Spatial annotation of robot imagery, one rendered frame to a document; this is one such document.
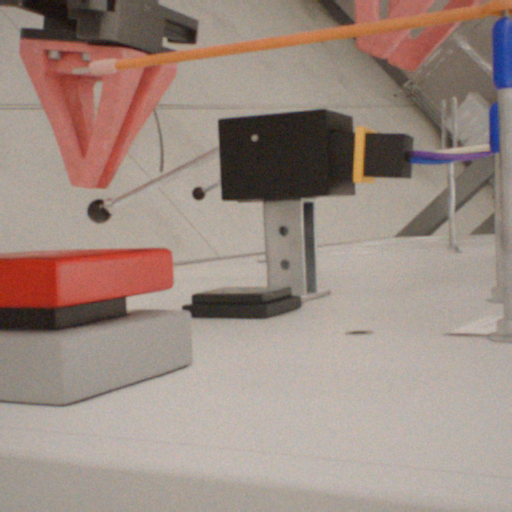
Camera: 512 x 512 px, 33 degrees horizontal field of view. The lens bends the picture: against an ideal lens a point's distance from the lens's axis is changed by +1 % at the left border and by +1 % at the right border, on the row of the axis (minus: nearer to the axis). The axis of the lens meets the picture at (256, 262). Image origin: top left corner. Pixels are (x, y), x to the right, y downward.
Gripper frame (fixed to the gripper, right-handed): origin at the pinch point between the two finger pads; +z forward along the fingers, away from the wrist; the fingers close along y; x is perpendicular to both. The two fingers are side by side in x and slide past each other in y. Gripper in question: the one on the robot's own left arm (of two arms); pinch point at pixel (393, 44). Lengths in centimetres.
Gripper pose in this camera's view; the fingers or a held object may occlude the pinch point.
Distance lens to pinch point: 42.7
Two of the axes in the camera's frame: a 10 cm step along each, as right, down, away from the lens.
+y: 4.0, -0.9, 9.1
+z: -3.3, 9.1, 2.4
